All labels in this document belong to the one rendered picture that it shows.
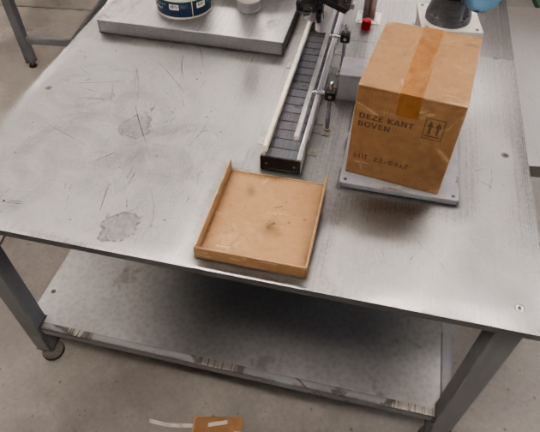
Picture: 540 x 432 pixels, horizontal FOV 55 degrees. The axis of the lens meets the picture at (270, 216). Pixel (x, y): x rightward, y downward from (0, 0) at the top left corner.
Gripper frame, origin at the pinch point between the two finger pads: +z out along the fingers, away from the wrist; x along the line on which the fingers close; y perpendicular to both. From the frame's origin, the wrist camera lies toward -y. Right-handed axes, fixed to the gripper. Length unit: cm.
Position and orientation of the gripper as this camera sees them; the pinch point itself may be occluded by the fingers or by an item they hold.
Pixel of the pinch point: (321, 21)
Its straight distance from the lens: 182.2
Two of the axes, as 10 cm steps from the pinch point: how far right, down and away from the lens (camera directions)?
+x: -2.0, 9.6, -1.8
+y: -9.7, -1.7, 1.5
